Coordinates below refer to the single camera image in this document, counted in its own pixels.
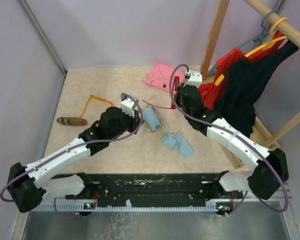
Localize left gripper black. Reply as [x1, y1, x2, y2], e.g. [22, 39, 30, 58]
[108, 107, 145, 141]

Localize yellow hanger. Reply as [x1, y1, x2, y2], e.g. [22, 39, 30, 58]
[208, 17, 288, 86]

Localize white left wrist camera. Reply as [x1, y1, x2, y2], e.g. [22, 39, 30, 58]
[120, 97, 139, 118]

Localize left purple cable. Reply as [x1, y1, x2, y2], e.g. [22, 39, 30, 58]
[0, 92, 144, 220]

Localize folded pink shirt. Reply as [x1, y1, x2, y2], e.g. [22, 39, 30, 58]
[143, 62, 175, 92]

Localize purple cable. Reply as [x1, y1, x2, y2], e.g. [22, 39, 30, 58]
[0, 92, 144, 220]
[169, 64, 290, 217]

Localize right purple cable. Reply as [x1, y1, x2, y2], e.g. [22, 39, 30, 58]
[169, 64, 290, 217]

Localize map print glasses case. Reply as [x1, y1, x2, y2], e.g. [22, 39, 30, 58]
[142, 104, 163, 133]

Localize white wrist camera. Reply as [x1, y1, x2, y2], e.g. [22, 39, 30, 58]
[184, 70, 203, 88]
[120, 97, 139, 118]

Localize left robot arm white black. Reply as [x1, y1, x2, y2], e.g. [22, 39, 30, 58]
[5, 105, 144, 213]

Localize red sunglasses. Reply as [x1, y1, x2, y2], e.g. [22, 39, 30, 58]
[142, 76, 180, 110]

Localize wooden clothes rack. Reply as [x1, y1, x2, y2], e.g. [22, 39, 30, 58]
[182, 0, 300, 171]

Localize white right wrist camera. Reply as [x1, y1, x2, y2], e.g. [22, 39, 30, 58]
[184, 70, 203, 88]

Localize brown striped glasses case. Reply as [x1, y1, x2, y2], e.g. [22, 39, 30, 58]
[56, 117, 88, 127]

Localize dark navy shirt hanging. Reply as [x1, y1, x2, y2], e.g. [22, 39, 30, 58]
[214, 40, 299, 137]

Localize orange sunglasses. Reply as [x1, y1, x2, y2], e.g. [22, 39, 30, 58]
[80, 94, 114, 118]

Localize red shirt hanging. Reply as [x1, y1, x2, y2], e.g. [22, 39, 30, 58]
[198, 39, 284, 109]

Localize teal hanger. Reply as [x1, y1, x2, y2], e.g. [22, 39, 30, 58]
[209, 9, 278, 76]

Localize light blue cloth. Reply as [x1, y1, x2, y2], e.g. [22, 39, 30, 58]
[161, 132, 195, 158]
[142, 106, 162, 131]

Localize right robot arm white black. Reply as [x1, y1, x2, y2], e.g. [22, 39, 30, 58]
[174, 85, 289, 200]

